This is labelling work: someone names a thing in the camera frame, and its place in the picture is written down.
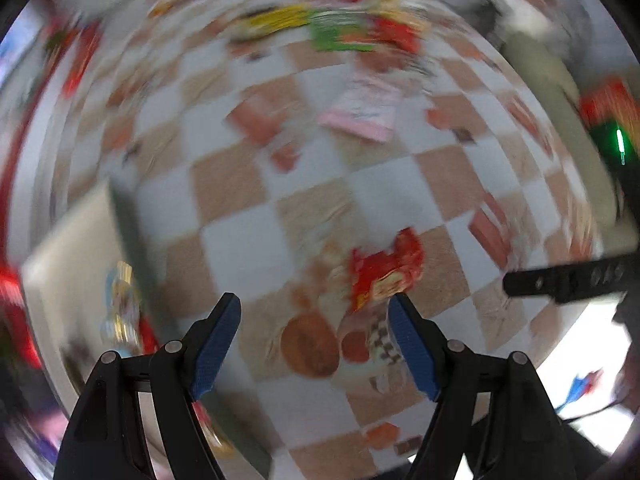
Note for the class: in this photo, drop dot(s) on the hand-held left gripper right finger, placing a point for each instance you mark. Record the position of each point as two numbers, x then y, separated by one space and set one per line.
415 355

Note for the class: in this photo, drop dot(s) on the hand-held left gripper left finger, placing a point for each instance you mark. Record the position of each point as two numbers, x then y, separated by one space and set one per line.
215 350

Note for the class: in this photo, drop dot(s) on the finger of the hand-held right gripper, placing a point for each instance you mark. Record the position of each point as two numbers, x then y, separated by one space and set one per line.
565 282

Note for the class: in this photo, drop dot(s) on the small red snack packet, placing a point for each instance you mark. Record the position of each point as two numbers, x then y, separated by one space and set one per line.
385 270

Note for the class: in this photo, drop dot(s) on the pink snack packet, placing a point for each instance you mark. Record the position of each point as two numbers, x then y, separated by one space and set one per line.
362 110

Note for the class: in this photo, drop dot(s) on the red box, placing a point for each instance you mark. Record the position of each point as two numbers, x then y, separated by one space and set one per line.
605 102

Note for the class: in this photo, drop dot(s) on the colourful snack packet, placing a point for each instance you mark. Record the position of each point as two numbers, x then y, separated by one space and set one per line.
120 310

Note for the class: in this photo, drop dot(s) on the cream box with green rim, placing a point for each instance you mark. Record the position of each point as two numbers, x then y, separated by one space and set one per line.
65 270

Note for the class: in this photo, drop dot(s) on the printed pillow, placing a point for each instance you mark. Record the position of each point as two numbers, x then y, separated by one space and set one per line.
512 7

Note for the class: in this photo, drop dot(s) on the green snack packet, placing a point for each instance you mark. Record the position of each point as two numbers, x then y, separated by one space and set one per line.
337 32

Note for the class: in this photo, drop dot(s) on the yellow snack packet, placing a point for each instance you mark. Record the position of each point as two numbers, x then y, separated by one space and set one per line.
280 17

